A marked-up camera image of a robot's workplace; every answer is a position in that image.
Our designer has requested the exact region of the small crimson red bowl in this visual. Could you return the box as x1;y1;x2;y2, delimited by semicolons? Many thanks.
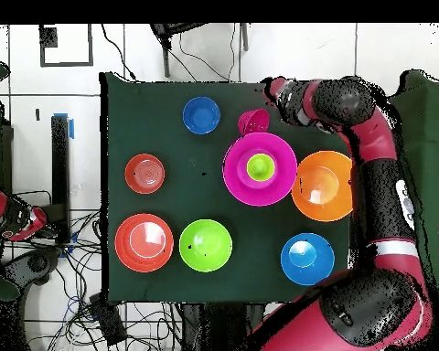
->
237;108;272;137

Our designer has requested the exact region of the small dark blue bowl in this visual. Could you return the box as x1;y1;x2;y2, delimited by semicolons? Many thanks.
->
181;95;221;136

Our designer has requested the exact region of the lime green plastic cup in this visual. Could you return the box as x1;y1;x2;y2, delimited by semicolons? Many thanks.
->
245;152;276;183

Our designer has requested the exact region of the large pink plastic bowl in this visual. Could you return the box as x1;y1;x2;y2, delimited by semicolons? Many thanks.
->
221;132;299;208

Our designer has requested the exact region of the large orange plastic bowl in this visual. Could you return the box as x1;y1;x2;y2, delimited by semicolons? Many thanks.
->
290;150;354;223

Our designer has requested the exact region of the small red-orange plastic bowl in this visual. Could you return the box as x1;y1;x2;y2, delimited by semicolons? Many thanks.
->
123;153;166;196

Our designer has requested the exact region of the light blue plastic bowl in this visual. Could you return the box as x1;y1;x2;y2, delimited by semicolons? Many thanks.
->
280;232;336;287

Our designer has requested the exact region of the lime green plastic bowl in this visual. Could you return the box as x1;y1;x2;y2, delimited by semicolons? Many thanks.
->
178;218;234;273

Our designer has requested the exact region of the wide red-orange plastic bowl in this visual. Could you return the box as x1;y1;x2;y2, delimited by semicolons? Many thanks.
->
113;212;176;274

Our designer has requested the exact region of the long black bar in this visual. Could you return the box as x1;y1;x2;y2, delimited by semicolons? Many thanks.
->
50;114;71;244

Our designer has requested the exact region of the black power brick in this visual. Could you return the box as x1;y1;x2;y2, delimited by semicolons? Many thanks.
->
88;293;128;346

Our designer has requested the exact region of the black round floor stand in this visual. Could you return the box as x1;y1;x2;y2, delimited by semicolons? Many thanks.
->
0;247;64;293

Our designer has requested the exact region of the black camera tripod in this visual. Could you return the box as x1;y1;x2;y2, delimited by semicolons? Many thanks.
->
149;23;250;79

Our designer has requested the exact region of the black floor cable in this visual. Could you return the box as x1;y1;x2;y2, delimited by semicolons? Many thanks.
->
101;24;138;81

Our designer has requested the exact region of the black square floor frame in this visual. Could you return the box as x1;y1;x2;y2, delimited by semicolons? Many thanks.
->
38;24;95;68

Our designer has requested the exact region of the black pedestal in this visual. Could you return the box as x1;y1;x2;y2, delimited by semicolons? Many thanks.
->
181;303;267;351

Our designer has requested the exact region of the tangle of floor cables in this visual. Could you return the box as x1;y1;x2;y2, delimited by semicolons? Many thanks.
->
23;189;186;351

